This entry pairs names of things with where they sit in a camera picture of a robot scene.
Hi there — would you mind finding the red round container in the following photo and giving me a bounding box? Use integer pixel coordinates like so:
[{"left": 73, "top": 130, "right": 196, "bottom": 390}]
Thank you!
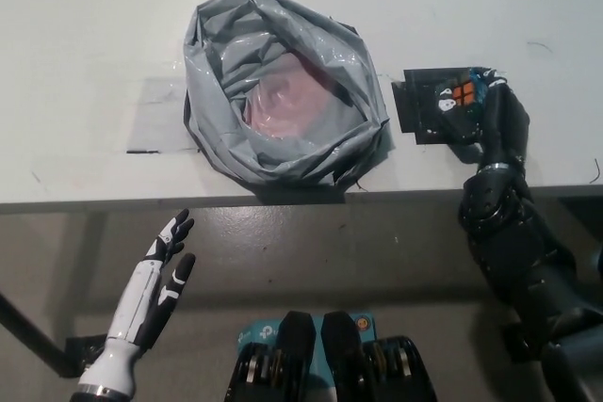
[{"left": 244, "top": 54, "right": 364, "bottom": 137}]

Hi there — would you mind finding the blue orange rubik's cube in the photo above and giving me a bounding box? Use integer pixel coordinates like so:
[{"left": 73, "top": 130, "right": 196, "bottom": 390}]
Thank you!
[{"left": 449, "top": 68, "right": 491, "bottom": 111}]

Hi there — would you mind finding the black tape square marker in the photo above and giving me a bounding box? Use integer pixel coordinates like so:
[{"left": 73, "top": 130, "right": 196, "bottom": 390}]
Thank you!
[{"left": 390, "top": 67, "right": 481, "bottom": 146}]

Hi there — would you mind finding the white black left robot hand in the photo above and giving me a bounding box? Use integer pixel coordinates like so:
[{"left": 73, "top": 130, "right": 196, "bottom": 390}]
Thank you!
[{"left": 77, "top": 207, "right": 198, "bottom": 394}]

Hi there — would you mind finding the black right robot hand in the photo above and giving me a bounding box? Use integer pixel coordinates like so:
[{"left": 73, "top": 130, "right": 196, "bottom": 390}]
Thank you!
[{"left": 432, "top": 65, "right": 533, "bottom": 172}]

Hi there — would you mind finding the clear tape patch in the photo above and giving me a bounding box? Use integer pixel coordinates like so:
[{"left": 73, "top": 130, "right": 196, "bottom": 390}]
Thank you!
[{"left": 125, "top": 76, "right": 199, "bottom": 154}]

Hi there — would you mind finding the black table leg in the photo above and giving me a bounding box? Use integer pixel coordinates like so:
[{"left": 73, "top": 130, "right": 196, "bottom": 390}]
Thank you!
[{"left": 0, "top": 291, "right": 72, "bottom": 375}]

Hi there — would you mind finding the grey plastic bag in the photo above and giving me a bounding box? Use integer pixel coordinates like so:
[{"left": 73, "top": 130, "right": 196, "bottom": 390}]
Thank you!
[{"left": 181, "top": 0, "right": 392, "bottom": 195}]

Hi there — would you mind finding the black teal robot torso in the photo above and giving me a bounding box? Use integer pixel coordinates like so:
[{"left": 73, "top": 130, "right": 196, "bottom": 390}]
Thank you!
[{"left": 228, "top": 310, "right": 437, "bottom": 402}]

